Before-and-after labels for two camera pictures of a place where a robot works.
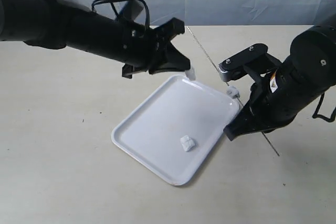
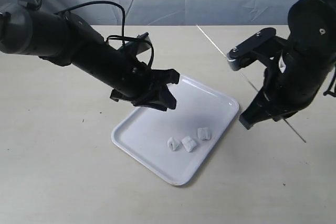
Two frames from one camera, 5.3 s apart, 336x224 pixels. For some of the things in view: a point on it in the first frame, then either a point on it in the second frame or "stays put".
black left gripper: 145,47 -> 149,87
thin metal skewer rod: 226,81 -> 249,82
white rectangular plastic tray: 176,129 stays put
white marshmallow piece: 190,74 -> 203,133
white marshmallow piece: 187,142 stays put
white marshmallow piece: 233,92 -> 172,143
